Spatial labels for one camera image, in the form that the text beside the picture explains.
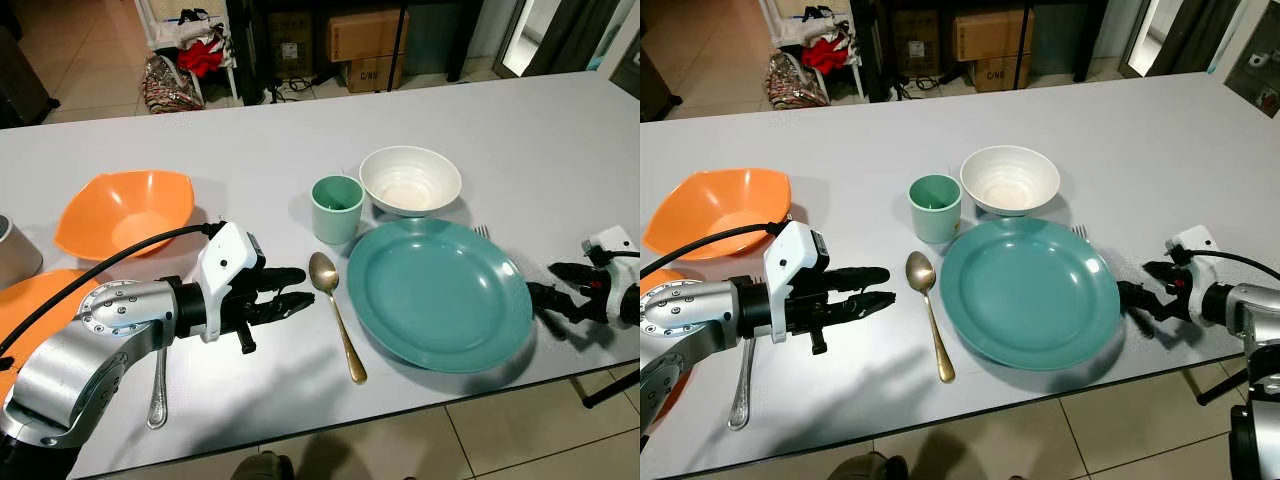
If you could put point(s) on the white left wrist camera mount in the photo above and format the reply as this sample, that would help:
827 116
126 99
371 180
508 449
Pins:
792 265
225 265

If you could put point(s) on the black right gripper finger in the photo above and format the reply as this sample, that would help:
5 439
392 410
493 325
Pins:
1148 306
558 308
1168 274
575 275

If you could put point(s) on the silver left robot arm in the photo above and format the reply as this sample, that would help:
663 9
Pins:
70 370
680 320

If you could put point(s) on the gold metal spoon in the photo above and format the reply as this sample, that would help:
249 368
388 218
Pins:
920 270
322 270

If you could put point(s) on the black dining table leg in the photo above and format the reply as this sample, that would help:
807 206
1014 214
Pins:
1222 387
610 388

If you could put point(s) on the silver metal spoon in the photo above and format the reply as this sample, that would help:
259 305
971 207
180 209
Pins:
740 400
158 400

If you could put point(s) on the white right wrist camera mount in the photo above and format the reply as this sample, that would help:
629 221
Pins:
1192 243
610 245

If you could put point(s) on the silver metal fork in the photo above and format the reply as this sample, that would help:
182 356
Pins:
1079 232
481 232

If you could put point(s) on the patterned shopping bag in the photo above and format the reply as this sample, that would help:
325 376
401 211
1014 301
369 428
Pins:
795 85
170 88

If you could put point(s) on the orange plastic bowl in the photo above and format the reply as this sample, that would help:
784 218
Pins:
715 205
120 210

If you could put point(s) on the large brown cardboard box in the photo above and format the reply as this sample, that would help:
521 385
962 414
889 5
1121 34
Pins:
990 35
365 35

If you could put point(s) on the dark robot foot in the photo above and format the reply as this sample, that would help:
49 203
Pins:
262 468
865 468

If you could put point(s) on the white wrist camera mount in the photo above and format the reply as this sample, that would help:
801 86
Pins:
610 245
792 265
1192 243
225 265

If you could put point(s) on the white ceramic bowl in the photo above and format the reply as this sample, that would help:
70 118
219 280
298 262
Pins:
1010 180
410 180

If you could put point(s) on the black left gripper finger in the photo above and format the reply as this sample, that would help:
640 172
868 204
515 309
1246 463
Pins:
860 278
285 278
285 305
860 305

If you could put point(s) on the small lettered cardboard box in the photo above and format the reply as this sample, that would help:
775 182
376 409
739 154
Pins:
1000 74
372 74

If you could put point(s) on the grey metal cup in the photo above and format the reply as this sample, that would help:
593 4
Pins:
15 255

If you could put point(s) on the dark labelled cardboard box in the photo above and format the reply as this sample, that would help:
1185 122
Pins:
290 45
915 42

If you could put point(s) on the red cloth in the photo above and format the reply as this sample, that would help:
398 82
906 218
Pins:
828 53
203 55

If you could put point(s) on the teal round dinner plate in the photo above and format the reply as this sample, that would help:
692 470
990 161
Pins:
440 295
1030 295

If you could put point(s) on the pale green cup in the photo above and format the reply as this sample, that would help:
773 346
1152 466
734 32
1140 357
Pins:
335 220
933 220

